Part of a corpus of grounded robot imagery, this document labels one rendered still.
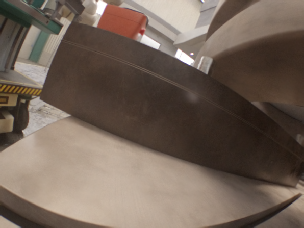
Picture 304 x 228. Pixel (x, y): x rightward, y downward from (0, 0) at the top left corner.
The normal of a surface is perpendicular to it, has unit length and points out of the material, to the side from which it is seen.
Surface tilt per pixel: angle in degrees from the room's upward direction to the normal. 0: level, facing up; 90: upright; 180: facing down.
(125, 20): 97
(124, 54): 90
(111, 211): 0
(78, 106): 90
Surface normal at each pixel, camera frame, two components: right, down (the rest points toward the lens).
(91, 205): 0.40, -0.92
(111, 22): 0.04, 0.22
